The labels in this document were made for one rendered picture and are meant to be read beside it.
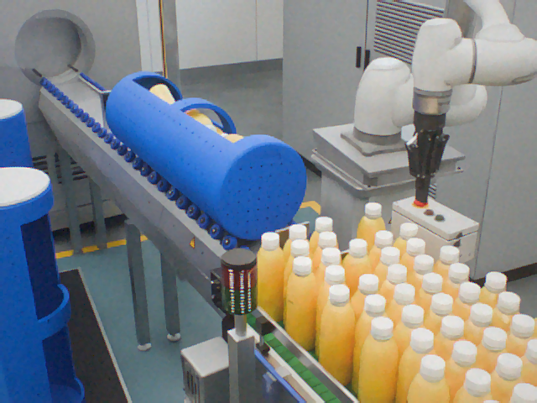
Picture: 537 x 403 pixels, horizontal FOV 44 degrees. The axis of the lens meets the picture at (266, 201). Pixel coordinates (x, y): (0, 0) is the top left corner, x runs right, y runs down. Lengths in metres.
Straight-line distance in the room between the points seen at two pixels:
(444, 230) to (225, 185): 0.55
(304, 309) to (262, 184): 0.45
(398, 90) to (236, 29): 5.13
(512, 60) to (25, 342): 1.60
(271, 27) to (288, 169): 5.53
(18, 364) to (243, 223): 0.90
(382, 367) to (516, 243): 2.33
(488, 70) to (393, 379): 0.72
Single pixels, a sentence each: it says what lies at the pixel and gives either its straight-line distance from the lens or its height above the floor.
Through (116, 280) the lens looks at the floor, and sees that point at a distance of 3.53.
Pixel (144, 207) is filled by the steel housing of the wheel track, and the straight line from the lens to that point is 2.29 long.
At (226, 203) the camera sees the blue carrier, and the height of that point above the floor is 1.09.
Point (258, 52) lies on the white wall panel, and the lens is 7.26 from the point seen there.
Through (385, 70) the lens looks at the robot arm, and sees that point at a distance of 2.08.
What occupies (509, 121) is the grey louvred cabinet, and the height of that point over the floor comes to 0.89.
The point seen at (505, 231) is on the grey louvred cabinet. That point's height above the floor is 0.32.
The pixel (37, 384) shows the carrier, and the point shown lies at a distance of 2.33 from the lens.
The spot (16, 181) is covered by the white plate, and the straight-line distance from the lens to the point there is 2.13.
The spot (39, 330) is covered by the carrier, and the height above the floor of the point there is 0.59.
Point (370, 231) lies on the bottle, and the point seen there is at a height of 1.06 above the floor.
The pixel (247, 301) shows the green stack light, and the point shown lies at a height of 1.18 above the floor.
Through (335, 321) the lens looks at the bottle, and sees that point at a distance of 1.33.
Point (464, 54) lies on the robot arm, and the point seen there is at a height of 1.49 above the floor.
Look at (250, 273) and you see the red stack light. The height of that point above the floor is 1.24.
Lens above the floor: 1.83
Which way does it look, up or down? 25 degrees down
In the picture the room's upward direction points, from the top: straight up
